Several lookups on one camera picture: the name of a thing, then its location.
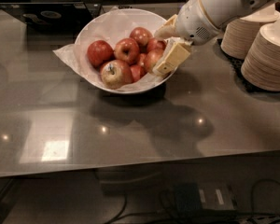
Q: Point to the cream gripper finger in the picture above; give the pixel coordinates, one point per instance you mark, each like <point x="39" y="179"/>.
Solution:
<point x="167" y="30"/>
<point x="175" y="53"/>

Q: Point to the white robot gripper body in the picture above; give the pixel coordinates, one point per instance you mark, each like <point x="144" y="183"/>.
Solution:
<point x="192" y="21"/>

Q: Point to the red-yellow apple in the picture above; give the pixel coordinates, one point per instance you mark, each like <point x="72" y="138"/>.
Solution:
<point x="151" y="59"/>

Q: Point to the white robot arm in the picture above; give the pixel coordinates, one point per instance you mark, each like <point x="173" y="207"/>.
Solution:
<point x="222" y="12"/>

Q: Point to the red apple back right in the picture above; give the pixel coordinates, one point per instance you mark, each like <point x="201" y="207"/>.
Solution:
<point x="154" y="43"/>

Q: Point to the small red apple middle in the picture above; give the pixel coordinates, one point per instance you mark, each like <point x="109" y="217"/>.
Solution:
<point x="141" y="59"/>

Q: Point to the small red apple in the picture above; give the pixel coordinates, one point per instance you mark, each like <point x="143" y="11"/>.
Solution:
<point x="137" y="71"/>
<point x="141" y="59"/>

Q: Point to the red apple centre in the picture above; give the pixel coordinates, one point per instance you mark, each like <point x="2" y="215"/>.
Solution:
<point x="127" y="50"/>

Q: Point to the small red apple front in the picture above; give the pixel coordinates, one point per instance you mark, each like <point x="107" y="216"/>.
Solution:
<point x="137" y="71"/>

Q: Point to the rear paper bowl stack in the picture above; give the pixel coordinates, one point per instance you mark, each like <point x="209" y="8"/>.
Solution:
<point x="240" y="34"/>

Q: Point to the paper bowl stack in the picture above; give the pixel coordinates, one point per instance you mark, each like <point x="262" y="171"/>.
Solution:
<point x="240" y="34"/>
<point x="271" y="32"/>

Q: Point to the white paper bowl liner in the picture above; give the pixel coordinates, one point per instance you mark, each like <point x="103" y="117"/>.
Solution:
<point x="68" y="55"/>

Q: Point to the white ceramic bowl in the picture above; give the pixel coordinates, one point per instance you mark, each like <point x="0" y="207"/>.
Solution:
<point x="96" y="24"/>

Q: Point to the yellow-red apple front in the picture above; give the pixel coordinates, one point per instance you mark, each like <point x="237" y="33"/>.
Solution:
<point x="116" y="74"/>

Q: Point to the red apple far left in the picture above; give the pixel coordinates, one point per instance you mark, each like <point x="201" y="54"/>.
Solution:
<point x="99" y="52"/>

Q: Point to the front paper bowl stack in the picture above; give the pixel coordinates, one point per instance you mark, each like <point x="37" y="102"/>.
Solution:
<point x="271" y="32"/>

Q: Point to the black mat under stacks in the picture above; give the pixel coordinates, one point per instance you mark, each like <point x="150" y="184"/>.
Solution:
<point x="239" y="72"/>

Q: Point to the black tray with tape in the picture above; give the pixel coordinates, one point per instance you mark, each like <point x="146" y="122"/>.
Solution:
<point x="53" y="17"/>

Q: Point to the dark box under table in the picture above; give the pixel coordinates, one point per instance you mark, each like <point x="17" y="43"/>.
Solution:
<point x="204" y="197"/>

